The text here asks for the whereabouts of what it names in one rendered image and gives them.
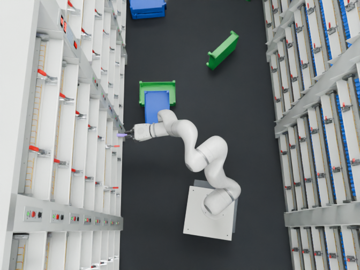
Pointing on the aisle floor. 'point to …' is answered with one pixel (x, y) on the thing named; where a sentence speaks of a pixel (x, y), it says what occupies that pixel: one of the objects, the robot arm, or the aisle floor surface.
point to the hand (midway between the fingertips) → (128, 134)
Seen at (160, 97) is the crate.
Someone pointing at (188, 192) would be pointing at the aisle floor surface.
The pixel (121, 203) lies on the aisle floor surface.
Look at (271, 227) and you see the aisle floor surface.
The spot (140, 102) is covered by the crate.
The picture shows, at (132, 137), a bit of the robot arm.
